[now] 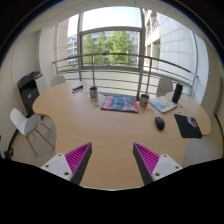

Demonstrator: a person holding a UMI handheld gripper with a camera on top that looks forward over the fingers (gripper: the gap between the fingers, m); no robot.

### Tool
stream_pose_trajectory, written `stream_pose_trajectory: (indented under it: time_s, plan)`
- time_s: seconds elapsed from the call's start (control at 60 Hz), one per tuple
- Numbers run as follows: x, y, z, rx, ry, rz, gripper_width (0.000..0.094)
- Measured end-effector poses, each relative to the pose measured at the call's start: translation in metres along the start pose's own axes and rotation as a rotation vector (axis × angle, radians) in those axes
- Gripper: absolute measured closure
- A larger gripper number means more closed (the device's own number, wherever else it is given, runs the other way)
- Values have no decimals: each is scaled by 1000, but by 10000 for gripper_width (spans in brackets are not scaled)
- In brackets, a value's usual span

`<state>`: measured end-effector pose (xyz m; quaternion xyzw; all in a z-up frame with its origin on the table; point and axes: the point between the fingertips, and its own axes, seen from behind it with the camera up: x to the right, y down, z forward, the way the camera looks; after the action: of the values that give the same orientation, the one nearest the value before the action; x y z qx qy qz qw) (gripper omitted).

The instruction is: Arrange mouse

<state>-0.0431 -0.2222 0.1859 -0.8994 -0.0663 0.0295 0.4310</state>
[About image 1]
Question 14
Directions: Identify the black office printer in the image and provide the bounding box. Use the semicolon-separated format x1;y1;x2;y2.
17;70;48;118

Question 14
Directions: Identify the metal balcony railing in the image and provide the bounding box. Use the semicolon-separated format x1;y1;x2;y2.
52;52;199;99

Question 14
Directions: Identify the white mug with plant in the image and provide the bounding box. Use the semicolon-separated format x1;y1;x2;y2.
139;93;150;108

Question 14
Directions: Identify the light blue picture book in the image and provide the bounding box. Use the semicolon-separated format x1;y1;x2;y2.
148;95;178;114

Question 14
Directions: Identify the black drink bottle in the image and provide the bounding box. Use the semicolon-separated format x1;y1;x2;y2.
171;82;184;104

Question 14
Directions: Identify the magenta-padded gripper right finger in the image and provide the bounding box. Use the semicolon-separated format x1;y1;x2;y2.
132;142;184;186

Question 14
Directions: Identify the black computer mouse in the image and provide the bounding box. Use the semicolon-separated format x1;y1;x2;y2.
154;116;166;131

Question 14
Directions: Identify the black printed mouse pad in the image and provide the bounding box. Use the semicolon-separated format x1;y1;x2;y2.
173;113;203;139

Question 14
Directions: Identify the red magazine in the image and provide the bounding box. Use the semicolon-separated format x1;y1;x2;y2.
100;95;140;114

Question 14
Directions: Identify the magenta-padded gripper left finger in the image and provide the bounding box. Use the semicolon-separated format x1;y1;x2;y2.
40;142;93;186

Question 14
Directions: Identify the white chair with wooden legs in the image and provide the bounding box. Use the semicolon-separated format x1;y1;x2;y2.
9;107;56;157

